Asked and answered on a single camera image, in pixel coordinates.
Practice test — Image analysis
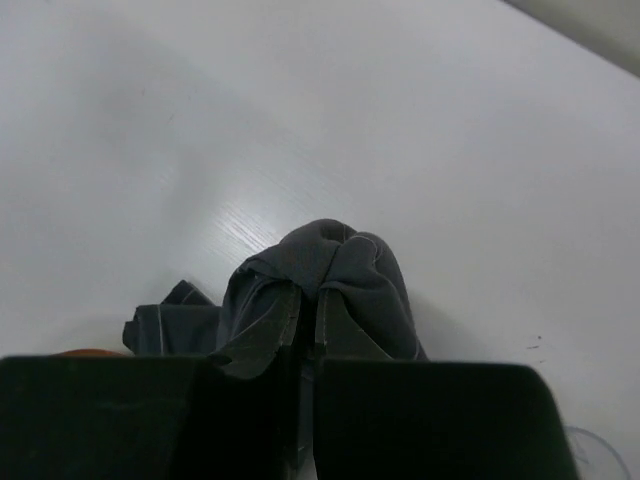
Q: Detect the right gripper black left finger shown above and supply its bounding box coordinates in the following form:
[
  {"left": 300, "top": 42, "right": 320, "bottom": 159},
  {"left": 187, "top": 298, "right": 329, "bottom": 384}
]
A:
[{"left": 1, "top": 287, "right": 302, "bottom": 479}]

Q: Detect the dark grey checked cloth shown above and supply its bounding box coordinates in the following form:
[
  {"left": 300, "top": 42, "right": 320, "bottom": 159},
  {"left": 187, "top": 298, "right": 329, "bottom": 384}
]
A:
[{"left": 122, "top": 219, "right": 426, "bottom": 360}]

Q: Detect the clear drinking glass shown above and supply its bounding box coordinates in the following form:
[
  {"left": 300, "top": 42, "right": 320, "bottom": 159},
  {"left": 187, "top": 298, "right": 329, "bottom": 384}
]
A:
[{"left": 565, "top": 425, "right": 633, "bottom": 480}]

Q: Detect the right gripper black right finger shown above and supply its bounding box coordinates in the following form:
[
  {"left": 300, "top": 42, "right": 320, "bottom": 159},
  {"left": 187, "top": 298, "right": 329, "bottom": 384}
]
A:
[{"left": 313, "top": 290, "right": 578, "bottom": 479}]

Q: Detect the floral patterned plate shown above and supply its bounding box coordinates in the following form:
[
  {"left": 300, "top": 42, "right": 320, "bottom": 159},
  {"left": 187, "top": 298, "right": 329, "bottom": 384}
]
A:
[{"left": 52, "top": 348, "right": 126, "bottom": 357}]

